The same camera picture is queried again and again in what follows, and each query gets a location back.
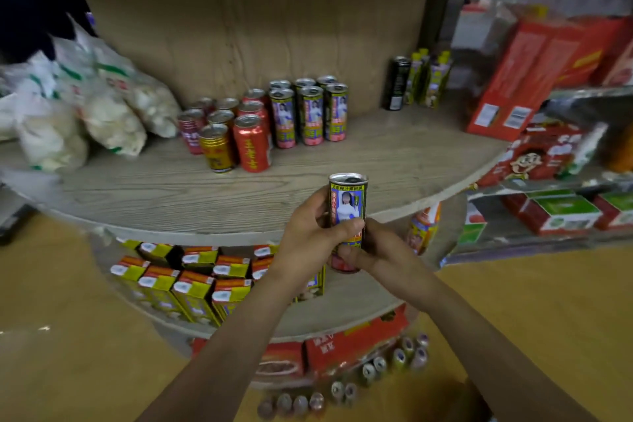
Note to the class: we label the person's right hand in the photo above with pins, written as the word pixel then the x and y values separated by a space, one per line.
pixel 390 263

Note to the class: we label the person's left hand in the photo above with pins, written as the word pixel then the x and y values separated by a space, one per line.
pixel 301 243

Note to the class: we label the person's left thumb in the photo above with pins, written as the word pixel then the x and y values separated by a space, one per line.
pixel 345 230

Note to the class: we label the person's right thumb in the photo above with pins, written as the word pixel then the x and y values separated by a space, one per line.
pixel 354 257

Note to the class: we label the yellow portrait drink can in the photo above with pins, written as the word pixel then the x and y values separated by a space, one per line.
pixel 347 199

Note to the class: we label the person's left forearm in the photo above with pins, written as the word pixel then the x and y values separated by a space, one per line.
pixel 222 352

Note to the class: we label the person's right forearm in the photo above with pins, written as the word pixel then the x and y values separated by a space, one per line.
pixel 494 352

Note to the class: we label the orange snack packet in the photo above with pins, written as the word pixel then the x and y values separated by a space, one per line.
pixel 423 229

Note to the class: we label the red gift carton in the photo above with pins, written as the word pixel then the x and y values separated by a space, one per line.
pixel 277 360
pixel 353 345

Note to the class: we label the cluster of yellow portrait cans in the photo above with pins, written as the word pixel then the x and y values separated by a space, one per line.
pixel 311 115

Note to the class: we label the row of small cans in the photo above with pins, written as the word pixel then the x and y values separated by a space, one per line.
pixel 346 377

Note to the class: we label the green and white packet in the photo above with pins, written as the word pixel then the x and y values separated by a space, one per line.
pixel 472 226

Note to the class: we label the cluster of red drink cans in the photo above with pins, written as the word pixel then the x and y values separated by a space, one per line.
pixel 251 142

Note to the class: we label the gold drink can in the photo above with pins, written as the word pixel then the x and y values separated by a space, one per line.
pixel 216 148

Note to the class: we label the black drink can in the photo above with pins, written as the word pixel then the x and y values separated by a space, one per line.
pixel 397 83

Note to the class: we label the group of yellow juice cartons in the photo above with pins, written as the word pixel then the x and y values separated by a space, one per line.
pixel 193 283

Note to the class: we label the yellow-capped drink bottle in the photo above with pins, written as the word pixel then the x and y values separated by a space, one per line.
pixel 437 80
pixel 414 75

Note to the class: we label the red cartoon face box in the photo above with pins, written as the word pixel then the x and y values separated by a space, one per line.
pixel 536 157

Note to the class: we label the red box with green lid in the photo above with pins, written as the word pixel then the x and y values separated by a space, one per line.
pixel 615 210
pixel 556 213

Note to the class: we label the round wooden shelf unit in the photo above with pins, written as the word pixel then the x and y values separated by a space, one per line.
pixel 237 31

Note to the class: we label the large red carton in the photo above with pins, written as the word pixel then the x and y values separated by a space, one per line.
pixel 524 80

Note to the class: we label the white snack bag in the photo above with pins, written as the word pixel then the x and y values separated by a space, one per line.
pixel 146 95
pixel 47 135
pixel 111 120

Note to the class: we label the metal shelf rack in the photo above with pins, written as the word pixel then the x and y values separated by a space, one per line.
pixel 559 100

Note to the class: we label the dark cloth item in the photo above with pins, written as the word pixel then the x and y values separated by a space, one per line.
pixel 34 1

